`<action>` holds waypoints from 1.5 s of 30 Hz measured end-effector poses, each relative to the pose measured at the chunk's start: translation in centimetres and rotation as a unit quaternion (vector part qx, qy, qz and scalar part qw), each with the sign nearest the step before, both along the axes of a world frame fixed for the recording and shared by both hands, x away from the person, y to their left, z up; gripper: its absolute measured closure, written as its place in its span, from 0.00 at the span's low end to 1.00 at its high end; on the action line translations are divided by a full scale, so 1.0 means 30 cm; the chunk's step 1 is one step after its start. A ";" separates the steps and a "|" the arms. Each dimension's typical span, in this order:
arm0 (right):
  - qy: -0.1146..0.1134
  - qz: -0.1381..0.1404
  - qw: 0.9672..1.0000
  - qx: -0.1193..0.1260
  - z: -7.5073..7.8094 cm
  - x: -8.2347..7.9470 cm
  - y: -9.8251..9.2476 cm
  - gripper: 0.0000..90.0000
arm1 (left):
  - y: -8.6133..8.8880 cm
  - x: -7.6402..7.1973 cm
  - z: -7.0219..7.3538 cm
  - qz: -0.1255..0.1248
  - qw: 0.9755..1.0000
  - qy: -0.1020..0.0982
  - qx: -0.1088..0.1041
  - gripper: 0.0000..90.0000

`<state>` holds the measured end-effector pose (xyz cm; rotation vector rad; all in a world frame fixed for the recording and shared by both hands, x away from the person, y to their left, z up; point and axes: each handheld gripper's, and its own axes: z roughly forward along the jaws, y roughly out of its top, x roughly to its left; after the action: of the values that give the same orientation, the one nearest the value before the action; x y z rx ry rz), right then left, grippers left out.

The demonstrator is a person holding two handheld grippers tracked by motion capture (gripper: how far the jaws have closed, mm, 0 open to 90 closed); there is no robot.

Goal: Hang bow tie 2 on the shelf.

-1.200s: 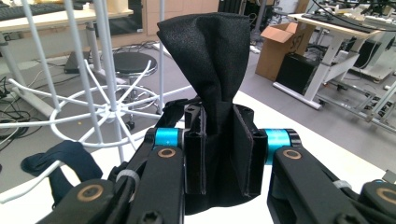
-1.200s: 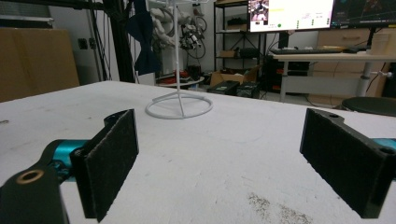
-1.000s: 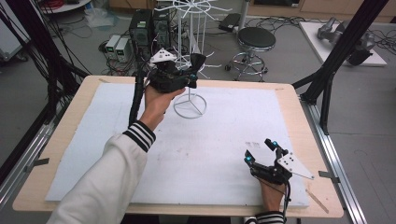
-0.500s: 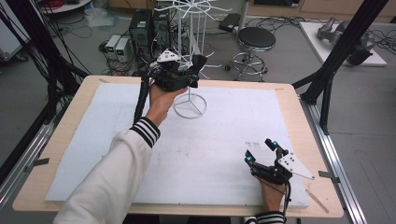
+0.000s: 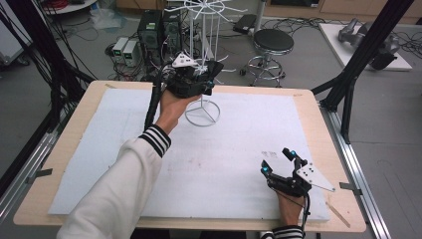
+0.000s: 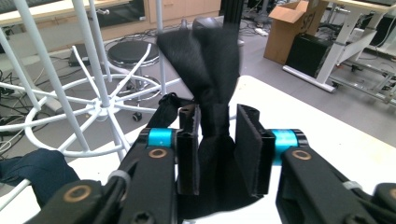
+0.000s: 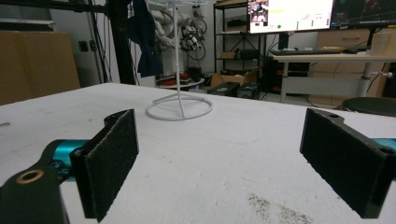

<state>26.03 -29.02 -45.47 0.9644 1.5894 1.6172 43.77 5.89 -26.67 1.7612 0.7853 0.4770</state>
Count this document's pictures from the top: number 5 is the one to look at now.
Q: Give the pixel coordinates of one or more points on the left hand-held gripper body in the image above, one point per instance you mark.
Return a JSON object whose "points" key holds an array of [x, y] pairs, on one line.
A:
{"points": [[185, 81]]}

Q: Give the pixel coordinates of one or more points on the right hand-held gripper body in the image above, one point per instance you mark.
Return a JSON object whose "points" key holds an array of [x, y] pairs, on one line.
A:
{"points": [[300, 179]]}

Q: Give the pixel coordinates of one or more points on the person's right hand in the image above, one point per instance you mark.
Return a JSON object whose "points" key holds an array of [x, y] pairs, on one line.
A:
{"points": [[292, 210]]}

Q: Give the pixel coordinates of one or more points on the light wooden table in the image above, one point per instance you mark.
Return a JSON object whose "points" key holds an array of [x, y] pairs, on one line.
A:
{"points": [[318, 139]]}

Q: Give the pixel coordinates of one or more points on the white foam board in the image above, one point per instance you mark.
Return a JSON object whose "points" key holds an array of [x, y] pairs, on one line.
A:
{"points": [[225, 159]]}

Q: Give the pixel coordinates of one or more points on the small black computer tower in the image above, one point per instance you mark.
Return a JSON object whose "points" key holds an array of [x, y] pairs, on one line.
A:
{"points": [[172, 31]]}

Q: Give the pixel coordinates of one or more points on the thin wooden stick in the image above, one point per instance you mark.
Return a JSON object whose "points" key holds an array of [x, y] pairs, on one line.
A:
{"points": [[338, 214]]}

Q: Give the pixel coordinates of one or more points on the large black computer tower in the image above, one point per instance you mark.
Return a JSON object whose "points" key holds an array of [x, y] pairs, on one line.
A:
{"points": [[150, 33]]}

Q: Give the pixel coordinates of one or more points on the flat black box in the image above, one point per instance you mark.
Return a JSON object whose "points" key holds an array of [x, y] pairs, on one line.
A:
{"points": [[245, 24]]}

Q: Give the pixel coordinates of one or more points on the grey power supply unit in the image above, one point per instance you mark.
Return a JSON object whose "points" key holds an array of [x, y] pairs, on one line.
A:
{"points": [[119, 48], [130, 52]]}

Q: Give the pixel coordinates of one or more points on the black round stool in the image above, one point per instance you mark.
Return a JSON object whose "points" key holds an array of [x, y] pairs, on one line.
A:
{"points": [[272, 41]]}

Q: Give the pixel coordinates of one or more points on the clear plastic bag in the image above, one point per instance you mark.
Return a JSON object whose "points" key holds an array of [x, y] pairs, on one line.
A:
{"points": [[106, 18]]}

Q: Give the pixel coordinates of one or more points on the white floor platform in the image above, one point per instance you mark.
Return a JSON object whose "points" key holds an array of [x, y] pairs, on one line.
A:
{"points": [[335, 36]]}

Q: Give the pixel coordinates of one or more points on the round white table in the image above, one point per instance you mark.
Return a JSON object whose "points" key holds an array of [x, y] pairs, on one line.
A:
{"points": [[71, 6]]}

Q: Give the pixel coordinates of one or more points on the grey metal bracket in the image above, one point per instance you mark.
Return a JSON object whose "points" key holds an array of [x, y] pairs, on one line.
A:
{"points": [[350, 187], [40, 175]]}

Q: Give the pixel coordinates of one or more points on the aluminium rail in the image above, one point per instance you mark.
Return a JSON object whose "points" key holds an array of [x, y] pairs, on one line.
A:
{"points": [[361, 186], [23, 172]]}

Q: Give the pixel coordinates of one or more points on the black frame strut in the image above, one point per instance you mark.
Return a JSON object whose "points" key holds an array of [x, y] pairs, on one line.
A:
{"points": [[368, 49], [43, 49]]}

